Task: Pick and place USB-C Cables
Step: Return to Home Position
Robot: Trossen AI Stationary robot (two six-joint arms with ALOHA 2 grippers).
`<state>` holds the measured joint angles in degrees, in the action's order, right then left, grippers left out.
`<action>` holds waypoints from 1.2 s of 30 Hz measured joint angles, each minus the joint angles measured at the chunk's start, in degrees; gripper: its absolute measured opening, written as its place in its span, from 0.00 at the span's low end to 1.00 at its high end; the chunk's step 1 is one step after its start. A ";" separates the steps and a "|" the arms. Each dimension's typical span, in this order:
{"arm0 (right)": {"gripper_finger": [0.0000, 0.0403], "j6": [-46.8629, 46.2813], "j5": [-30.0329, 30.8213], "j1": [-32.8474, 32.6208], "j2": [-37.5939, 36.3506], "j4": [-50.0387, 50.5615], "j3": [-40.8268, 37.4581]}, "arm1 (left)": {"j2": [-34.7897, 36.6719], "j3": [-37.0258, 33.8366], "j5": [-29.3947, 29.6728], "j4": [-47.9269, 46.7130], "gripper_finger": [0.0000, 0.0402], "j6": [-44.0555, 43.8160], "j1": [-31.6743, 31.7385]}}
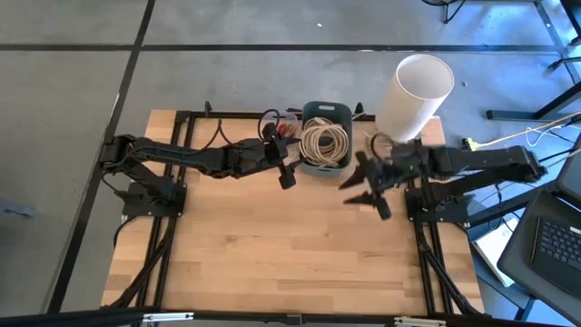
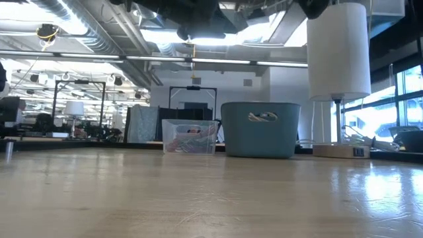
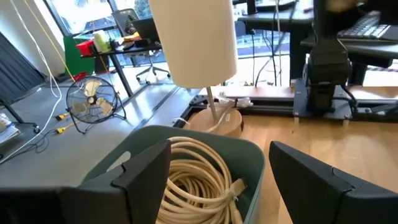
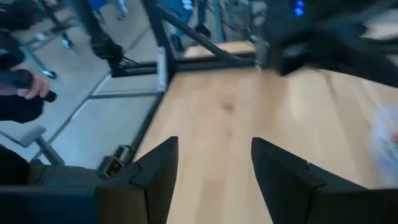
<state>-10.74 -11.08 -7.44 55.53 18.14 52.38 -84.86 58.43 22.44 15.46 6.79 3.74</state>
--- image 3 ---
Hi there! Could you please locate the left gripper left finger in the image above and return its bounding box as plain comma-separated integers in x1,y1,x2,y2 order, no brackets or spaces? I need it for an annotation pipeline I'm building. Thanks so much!
60,139,172,224

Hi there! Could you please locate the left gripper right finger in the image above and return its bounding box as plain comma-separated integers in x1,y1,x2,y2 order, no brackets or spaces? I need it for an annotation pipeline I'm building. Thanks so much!
268,140,398,224

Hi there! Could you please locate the white cable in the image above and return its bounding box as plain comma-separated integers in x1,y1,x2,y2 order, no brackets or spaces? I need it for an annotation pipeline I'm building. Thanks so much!
155,179,249,224
166,136,234,203

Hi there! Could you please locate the teal plastic bin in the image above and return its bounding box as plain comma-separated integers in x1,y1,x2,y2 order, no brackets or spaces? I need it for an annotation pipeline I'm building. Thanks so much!
81,124,266,224

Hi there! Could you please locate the black floor fan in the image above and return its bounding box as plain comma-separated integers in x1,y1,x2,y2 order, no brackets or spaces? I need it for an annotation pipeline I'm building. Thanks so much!
65,76,127,135

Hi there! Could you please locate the stack of papers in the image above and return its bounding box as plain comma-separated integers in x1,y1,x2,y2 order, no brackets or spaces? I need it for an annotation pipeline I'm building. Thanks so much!
0,112,22,146

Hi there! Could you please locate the green panel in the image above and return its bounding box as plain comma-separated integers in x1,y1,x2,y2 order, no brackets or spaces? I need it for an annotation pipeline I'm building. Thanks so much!
63,34,96,76

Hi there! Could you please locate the red box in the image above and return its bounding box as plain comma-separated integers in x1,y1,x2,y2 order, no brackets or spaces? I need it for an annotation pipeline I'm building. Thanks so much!
76,39,96,57

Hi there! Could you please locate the pale green roll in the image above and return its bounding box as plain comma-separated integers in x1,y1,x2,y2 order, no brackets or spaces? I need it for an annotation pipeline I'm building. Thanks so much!
92,30,112,53

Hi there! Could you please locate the white lamp with wooden base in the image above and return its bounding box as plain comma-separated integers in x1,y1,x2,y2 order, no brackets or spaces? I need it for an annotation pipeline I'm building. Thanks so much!
148,0,245,139

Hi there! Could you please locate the black laptop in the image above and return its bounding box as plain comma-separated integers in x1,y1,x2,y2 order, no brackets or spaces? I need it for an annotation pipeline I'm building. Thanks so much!
132,17,161,43

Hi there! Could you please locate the dark grey pleated panel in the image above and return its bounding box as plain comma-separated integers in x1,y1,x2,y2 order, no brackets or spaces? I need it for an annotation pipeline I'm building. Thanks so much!
0,30,47,106

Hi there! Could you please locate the grey mesh office chair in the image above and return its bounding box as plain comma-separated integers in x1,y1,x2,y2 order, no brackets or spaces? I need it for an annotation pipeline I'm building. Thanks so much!
111,8,171,85

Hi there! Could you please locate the dark grey laptop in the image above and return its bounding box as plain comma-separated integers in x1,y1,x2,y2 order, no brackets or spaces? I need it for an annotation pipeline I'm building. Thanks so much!
337,10,398,43

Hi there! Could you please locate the black aluminium extrusion frame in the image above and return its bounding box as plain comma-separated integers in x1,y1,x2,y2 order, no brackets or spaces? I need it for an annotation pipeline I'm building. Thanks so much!
172,93,398,129

